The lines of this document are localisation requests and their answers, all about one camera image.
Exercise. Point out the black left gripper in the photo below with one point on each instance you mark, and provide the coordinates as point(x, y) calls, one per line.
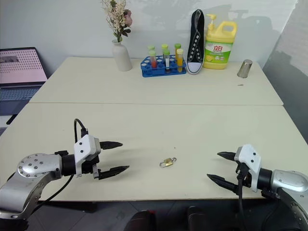
point(90, 166)

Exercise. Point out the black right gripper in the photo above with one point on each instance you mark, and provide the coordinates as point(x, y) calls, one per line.
point(247, 178)

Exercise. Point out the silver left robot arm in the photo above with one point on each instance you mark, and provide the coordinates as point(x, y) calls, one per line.
point(29, 178)

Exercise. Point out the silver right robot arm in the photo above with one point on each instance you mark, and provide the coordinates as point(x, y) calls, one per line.
point(288, 180)

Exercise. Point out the small brass padlock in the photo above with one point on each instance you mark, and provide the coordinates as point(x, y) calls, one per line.
point(167, 162)

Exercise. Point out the dark rounded shape with red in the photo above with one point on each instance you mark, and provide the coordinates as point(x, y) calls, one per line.
point(142, 221)

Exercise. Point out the blue test tube rack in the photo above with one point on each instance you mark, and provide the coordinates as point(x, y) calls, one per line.
point(149, 72)

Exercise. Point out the steel metal cup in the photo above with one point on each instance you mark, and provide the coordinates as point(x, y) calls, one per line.
point(245, 69)

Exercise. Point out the white ceramic vase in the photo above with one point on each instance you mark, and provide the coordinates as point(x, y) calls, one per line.
point(122, 56)

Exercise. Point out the test tube with red liquid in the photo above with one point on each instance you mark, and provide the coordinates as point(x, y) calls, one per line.
point(153, 60)

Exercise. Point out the white-labelled green-capped test tube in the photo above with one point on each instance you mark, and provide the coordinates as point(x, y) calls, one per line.
point(166, 61)

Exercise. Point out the empty green-capped test tube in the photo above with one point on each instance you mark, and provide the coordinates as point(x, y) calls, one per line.
point(150, 47)

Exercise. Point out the pale-capped yellow liquid test tube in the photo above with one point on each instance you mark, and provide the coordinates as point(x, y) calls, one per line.
point(180, 60)

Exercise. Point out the yellow detergent pump bottle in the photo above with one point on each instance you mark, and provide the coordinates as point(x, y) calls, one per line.
point(219, 48)

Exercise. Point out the yellow-green-capped test tube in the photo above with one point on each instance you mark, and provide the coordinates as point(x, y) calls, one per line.
point(164, 47)

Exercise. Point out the black canvas sneaker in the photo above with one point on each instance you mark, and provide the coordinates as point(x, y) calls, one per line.
point(196, 48)

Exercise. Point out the open laptop computer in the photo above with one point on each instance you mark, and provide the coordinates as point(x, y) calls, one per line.
point(19, 69)

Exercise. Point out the dark-green-capped orange test tube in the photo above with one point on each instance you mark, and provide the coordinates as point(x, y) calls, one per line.
point(177, 46)

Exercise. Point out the dried flower bouquet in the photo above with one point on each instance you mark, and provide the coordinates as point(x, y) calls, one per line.
point(118, 16)

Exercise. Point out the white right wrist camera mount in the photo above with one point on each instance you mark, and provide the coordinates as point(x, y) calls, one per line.
point(250, 156)

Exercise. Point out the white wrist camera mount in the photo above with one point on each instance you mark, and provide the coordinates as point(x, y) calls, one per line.
point(84, 146)
point(250, 156)

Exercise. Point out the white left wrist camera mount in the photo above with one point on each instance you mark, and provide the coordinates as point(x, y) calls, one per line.
point(84, 146)

